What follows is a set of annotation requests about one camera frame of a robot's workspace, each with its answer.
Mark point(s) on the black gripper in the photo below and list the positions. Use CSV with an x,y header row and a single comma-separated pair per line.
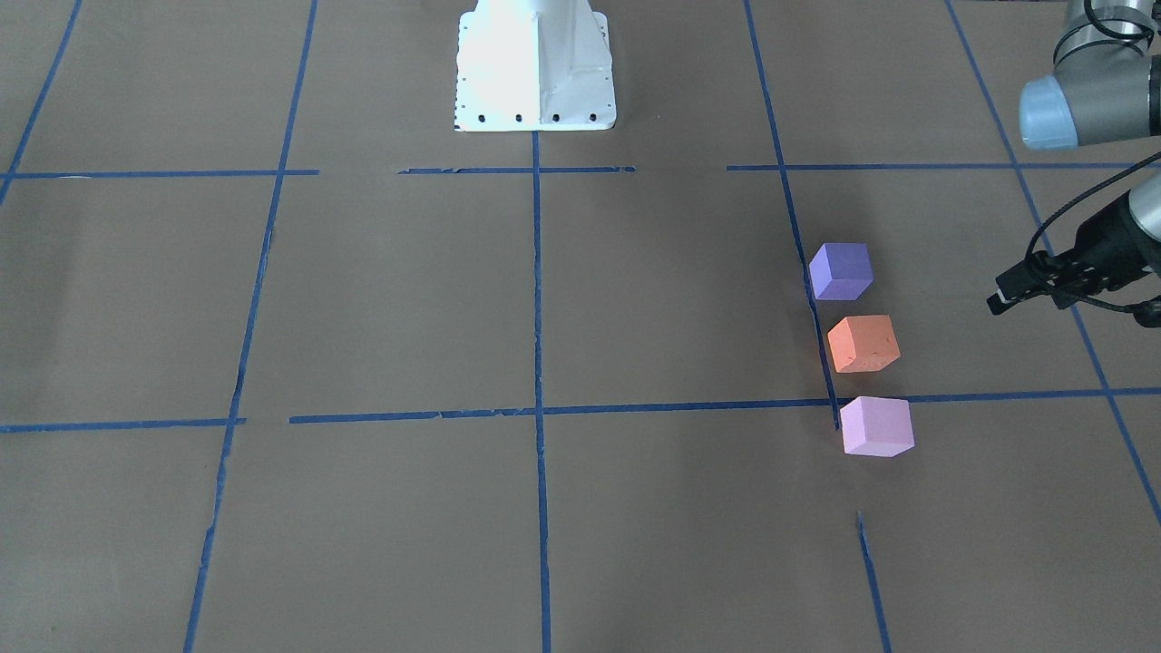
x,y
1108,238

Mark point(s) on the orange foam cube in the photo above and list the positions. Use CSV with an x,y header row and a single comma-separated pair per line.
x,y
863,344

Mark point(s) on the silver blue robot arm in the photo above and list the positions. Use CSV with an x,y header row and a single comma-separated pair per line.
x,y
1104,88

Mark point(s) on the purple foam cube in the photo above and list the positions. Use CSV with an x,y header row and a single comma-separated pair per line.
x,y
840,271

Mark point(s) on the pink foam cube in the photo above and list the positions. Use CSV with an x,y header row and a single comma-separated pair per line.
x,y
877,426

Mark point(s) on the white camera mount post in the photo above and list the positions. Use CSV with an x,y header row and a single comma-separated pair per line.
x,y
534,66

